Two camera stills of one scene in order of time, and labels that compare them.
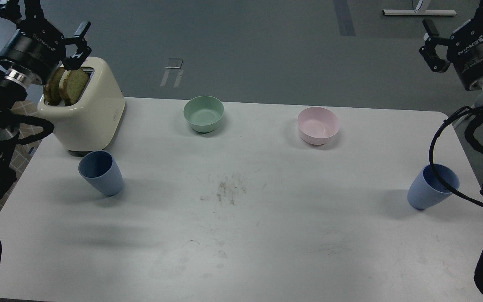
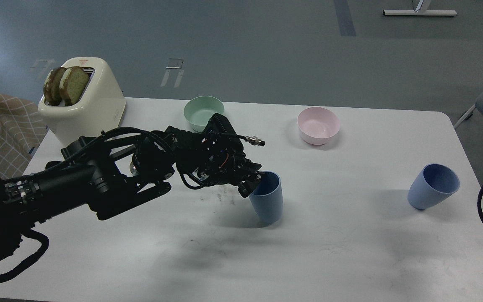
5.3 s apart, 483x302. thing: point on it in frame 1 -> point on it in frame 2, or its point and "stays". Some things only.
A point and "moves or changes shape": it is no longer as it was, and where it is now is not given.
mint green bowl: x=203 y=113 stays
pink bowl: x=318 y=125 stays
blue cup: x=427 y=189 stays
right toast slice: x=72 y=84 stays
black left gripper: x=37 y=48 -> x=216 y=152
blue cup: x=99 y=168 moves or changes shape
